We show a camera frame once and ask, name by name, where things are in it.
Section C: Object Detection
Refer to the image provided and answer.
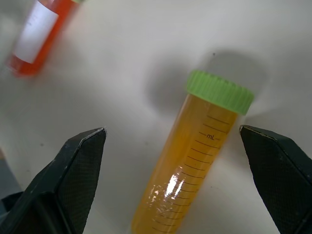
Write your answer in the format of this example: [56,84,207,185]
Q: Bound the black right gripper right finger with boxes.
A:
[239,125,312,234]

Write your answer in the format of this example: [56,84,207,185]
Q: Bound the red test tube white label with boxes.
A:
[5,0,86,78]

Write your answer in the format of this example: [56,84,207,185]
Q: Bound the yellow test tube green cap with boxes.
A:
[131,69,255,234]

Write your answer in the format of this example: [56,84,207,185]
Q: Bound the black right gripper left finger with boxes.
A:
[0,127,108,234]

